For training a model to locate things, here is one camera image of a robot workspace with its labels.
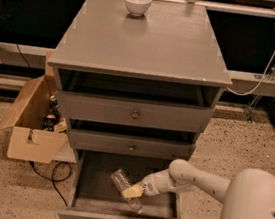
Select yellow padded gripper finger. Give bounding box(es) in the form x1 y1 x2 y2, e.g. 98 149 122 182
121 182 144 199

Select clear plastic water bottle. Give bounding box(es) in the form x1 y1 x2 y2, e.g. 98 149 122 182
111 169 143 214

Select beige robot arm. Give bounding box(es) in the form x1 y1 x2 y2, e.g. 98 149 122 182
122 159 275 219

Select grey open bottom drawer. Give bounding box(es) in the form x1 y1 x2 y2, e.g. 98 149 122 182
59 151 181 219

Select grey top drawer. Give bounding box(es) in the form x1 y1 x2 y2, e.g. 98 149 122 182
56 90 214 134

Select grey middle drawer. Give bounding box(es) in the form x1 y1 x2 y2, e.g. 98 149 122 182
68 129 195 160

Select grey wooden drawer cabinet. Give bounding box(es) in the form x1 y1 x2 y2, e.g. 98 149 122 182
35 0 242 177

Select items inside cardboard box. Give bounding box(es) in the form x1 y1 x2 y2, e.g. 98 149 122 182
43 95 68 133

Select open cardboard box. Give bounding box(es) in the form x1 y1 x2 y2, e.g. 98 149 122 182
0 50 67 163

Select white ceramic bowl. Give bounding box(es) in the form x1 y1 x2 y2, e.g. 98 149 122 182
124 0 152 17

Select black floor cable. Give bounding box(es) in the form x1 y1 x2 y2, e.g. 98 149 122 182
21 157 79 219

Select metal shelf rail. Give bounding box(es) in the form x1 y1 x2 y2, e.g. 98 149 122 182
0 42 275 97

